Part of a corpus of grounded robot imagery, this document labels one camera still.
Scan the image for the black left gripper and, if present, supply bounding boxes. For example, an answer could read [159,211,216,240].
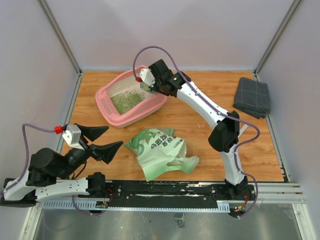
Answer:
[57,123,124,180]

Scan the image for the grey metal scoop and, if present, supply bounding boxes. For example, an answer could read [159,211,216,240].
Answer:
[139,82,157,94]

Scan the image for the pink litter box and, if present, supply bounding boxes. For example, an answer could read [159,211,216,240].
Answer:
[95,65,167,128]

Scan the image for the green cat litter bag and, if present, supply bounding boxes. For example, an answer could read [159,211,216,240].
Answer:
[124,128,199,182]

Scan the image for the white plastic bag clip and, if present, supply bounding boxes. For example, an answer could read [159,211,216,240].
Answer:
[238,124,248,137]

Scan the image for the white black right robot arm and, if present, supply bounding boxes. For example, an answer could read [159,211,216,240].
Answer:
[138,59,248,200]

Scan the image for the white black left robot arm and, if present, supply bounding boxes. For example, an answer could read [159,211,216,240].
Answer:
[0,124,123,208]

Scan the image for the green cat litter pellets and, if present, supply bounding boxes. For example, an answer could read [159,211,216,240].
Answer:
[110,90,146,115]

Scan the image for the folded dark grey cloth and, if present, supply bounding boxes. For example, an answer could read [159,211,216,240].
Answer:
[233,77,271,119]

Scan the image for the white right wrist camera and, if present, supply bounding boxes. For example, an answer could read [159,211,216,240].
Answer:
[136,67,155,87]

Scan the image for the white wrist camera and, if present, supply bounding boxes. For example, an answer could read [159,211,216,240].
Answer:
[136,67,155,87]
[54,124,84,150]

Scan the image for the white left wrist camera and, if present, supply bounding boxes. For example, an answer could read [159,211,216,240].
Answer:
[54,124,84,150]

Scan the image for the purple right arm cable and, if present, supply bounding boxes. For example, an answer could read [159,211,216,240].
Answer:
[132,45,261,218]

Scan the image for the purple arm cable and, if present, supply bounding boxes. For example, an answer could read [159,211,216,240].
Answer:
[132,45,261,218]
[0,123,106,216]

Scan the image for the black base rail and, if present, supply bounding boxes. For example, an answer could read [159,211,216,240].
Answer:
[94,180,256,207]

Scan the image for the grey slotted cable duct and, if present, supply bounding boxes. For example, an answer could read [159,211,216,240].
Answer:
[41,198,231,213]

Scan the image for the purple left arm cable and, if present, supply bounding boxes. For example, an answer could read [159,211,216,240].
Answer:
[0,123,106,216]

